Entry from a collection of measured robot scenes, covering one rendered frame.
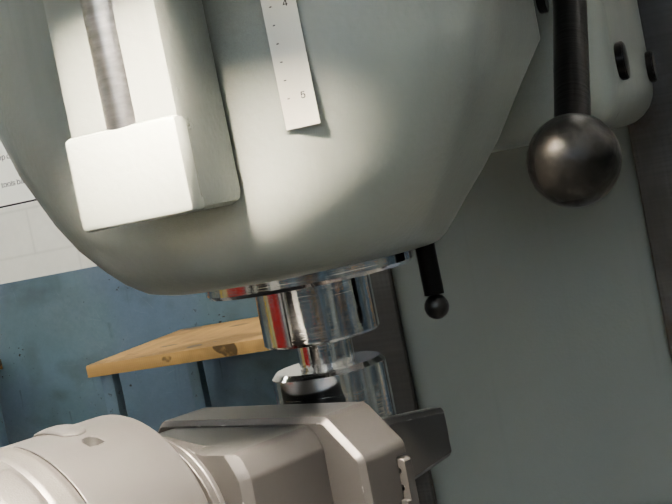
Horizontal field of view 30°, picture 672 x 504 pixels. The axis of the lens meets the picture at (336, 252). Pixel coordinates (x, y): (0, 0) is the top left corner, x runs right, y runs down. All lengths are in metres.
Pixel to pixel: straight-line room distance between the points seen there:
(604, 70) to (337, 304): 0.18
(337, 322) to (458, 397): 0.41
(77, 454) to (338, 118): 0.14
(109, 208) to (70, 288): 5.16
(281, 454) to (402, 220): 0.09
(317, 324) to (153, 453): 0.10
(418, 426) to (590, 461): 0.39
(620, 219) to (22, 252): 4.93
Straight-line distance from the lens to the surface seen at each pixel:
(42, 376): 5.71
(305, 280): 0.47
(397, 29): 0.41
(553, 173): 0.39
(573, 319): 0.87
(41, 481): 0.39
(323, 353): 0.50
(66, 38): 0.40
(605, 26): 0.59
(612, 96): 0.59
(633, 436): 0.88
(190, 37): 0.40
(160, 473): 0.41
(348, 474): 0.44
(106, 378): 4.60
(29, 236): 5.64
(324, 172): 0.41
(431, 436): 0.51
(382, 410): 0.50
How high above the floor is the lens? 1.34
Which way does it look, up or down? 3 degrees down
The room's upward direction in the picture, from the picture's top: 11 degrees counter-clockwise
